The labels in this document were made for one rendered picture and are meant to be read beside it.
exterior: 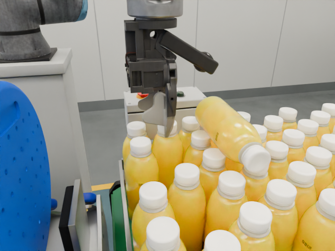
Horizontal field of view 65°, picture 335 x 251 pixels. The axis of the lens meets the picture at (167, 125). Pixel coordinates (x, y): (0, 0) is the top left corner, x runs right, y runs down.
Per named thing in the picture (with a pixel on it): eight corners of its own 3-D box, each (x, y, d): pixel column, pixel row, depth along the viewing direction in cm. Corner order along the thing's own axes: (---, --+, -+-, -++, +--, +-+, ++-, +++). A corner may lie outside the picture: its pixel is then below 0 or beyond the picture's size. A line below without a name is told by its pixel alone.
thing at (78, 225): (77, 233, 49) (65, 180, 43) (90, 231, 49) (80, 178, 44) (71, 286, 40) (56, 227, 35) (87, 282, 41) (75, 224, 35)
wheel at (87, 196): (71, 193, 50) (71, 203, 49) (94, 189, 51) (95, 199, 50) (75, 197, 54) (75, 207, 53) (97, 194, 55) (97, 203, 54)
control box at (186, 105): (125, 125, 73) (123, 89, 69) (194, 118, 77) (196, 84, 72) (129, 143, 64) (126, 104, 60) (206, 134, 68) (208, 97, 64)
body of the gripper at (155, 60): (127, 83, 51) (122, 17, 45) (170, 81, 52) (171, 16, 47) (131, 97, 44) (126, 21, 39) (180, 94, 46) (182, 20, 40)
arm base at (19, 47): (8, 51, 113) (0, 27, 109) (54, 48, 116) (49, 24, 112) (-8, 62, 97) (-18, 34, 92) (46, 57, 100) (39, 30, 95)
